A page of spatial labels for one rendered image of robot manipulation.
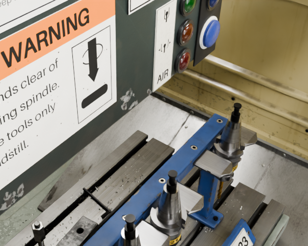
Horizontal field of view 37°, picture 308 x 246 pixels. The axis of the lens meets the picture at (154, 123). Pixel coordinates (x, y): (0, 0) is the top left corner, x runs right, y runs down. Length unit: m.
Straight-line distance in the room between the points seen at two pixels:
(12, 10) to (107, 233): 0.55
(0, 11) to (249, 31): 1.11
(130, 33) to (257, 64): 1.02
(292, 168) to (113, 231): 0.83
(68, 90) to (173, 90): 1.27
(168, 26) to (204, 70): 1.06
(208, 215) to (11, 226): 0.68
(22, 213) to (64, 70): 1.31
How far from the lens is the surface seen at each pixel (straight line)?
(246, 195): 1.29
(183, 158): 0.89
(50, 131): 0.34
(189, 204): 0.83
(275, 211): 1.28
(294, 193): 1.46
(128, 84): 0.40
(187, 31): 0.44
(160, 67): 0.43
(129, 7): 0.36
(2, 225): 1.59
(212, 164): 0.91
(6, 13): 0.27
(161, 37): 0.41
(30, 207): 1.62
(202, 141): 0.93
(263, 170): 1.48
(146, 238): 0.78
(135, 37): 0.38
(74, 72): 0.33
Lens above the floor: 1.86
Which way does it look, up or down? 41 degrees down
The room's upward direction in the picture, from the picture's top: 3 degrees clockwise
